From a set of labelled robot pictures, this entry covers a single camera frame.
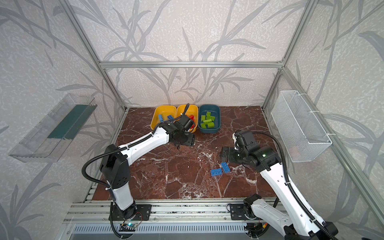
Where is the white wire basket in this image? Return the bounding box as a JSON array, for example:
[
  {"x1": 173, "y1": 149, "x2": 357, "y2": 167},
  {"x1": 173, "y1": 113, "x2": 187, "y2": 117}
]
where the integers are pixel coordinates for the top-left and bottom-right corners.
[{"x1": 272, "y1": 91, "x2": 332, "y2": 163}]

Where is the teal bin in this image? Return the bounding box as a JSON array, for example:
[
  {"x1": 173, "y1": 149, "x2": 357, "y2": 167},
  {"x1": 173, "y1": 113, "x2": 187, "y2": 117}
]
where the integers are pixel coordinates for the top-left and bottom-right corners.
[{"x1": 198, "y1": 105, "x2": 221, "y2": 134}]

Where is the middle yellow bin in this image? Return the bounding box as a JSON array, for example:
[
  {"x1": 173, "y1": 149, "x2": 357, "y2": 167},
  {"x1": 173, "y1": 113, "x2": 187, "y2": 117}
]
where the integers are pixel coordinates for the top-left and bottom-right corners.
[{"x1": 175, "y1": 104, "x2": 199, "y2": 133}]

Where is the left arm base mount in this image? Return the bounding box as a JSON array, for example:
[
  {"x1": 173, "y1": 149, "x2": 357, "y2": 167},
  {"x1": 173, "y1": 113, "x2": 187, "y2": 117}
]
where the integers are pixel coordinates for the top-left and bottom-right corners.
[{"x1": 109, "y1": 204, "x2": 152, "y2": 221}]

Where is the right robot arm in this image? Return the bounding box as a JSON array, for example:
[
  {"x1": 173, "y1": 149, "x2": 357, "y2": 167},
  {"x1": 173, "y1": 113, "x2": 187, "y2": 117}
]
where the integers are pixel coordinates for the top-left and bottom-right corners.
[{"x1": 221, "y1": 130, "x2": 339, "y2": 240}]

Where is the left yellow bin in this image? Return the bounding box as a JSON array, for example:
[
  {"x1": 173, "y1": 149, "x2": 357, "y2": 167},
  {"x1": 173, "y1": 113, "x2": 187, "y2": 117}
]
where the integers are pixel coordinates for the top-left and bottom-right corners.
[{"x1": 151, "y1": 105, "x2": 177, "y2": 130}]

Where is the clear acrylic shelf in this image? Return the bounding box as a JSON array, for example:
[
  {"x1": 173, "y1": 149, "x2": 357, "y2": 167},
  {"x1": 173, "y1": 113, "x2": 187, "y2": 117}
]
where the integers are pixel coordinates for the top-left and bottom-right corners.
[{"x1": 9, "y1": 94, "x2": 97, "y2": 163}]

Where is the yellow bin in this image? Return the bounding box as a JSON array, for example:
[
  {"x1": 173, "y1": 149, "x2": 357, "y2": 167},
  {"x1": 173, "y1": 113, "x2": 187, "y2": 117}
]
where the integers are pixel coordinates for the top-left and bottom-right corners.
[
  {"x1": 151, "y1": 105, "x2": 177, "y2": 130},
  {"x1": 175, "y1": 104, "x2": 199, "y2": 133}
]

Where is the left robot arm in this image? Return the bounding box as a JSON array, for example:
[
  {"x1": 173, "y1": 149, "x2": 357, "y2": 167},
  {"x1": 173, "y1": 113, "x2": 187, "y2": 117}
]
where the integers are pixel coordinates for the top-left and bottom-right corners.
[{"x1": 81, "y1": 104, "x2": 195, "y2": 211}]

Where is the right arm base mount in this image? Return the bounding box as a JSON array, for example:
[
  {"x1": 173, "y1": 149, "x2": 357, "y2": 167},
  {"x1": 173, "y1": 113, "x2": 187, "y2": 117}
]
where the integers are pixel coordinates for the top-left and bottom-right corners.
[{"x1": 228, "y1": 204, "x2": 256, "y2": 221}]

